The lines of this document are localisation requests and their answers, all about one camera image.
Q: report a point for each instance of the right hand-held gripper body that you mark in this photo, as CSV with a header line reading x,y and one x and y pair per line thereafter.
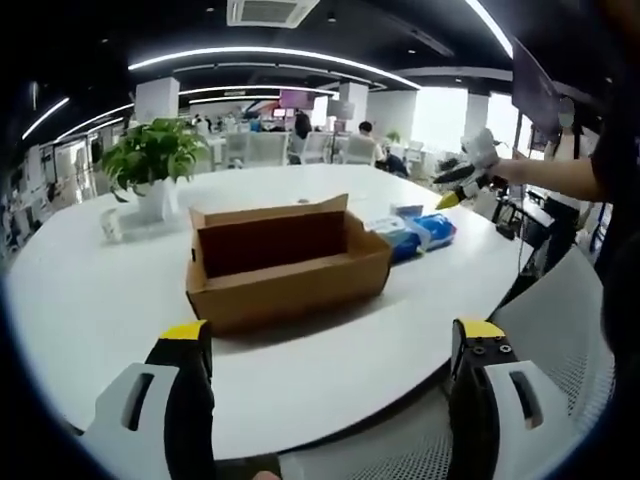
x,y
480,150

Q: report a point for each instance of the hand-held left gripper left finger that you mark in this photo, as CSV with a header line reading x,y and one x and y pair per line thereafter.
x,y
190,400

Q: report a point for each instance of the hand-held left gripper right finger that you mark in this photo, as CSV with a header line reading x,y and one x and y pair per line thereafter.
x,y
475,415

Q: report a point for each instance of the blue soft tissue pack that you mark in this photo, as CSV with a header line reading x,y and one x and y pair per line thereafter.
x,y
435,232

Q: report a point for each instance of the small white cardboard box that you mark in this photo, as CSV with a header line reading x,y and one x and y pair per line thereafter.
x,y
406,209

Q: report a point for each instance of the white blue wet wipes pack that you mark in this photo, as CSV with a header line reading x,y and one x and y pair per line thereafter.
x,y
385,227

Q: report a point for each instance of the brown cardboard shoe box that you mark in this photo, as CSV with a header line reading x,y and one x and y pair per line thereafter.
x,y
280,295

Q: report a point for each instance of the person's left hand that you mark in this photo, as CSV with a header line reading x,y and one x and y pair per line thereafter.
x,y
269,476

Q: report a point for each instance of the small black device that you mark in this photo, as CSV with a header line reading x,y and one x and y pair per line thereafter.
x,y
505,231

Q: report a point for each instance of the black hanging monitor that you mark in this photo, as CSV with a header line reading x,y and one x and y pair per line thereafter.
x,y
535,85

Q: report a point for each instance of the grey mesh office chair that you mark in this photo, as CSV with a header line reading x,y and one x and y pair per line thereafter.
x,y
550,320

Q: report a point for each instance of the curved ceiling light strip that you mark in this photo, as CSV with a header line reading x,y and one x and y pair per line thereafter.
x,y
492,25
270,51

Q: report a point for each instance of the person's dark clothed torso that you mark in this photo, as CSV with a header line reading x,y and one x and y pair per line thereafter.
x,y
622,225

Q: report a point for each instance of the row of white office chairs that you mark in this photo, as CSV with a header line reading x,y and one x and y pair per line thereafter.
x,y
310,147

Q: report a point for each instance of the green plant in white pot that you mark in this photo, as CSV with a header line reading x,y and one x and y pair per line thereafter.
x,y
150,155

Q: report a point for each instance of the ceiling air conditioner vent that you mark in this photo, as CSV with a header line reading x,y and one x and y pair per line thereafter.
x,y
272,11

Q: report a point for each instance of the purple wall screen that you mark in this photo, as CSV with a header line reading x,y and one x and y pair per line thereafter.
x,y
296,99

